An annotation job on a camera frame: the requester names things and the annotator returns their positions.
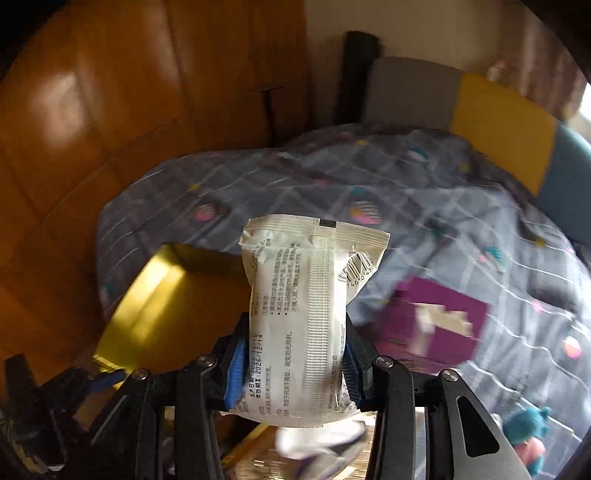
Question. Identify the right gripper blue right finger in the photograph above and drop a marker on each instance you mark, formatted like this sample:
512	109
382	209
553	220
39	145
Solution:
356	364

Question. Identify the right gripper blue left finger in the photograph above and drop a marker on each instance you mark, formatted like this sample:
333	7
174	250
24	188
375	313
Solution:
236	376

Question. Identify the white wet wipes packet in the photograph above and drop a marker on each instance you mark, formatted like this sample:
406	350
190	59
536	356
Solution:
303	273

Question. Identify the ornate gold tissue box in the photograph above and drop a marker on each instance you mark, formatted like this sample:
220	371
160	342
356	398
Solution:
338	450

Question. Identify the purple cardboard box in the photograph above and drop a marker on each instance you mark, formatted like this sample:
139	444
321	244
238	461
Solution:
429	327

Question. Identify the gold metal tray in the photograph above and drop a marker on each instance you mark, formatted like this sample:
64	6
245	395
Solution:
181	302

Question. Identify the grey plaid bed quilt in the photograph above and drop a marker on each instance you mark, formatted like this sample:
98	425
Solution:
453	217

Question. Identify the grey yellow blue headboard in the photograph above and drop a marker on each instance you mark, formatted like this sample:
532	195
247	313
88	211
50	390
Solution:
547	157

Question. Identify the black rolled mat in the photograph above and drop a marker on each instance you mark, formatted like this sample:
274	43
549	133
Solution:
359	53

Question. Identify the wooden wardrobe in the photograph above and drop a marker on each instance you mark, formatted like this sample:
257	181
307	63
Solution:
104	91

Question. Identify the pink left curtain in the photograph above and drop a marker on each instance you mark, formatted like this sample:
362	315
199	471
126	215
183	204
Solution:
534	62

